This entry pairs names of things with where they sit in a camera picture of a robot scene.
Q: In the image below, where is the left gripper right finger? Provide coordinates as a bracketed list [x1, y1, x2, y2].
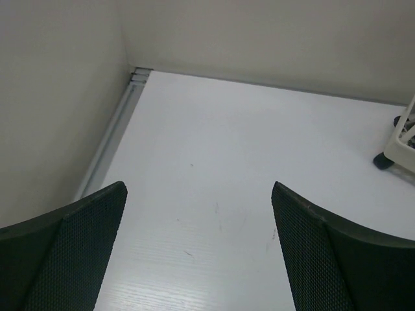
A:
[271, 182, 414, 310]

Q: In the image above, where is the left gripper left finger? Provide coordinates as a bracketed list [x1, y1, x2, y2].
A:
[1, 181, 128, 310]

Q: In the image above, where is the white two-tier shelf cart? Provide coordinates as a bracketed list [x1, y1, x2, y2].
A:
[373, 97, 414, 173]

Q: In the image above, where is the aluminium rail left edge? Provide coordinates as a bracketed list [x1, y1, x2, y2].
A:
[73, 67, 153, 202]

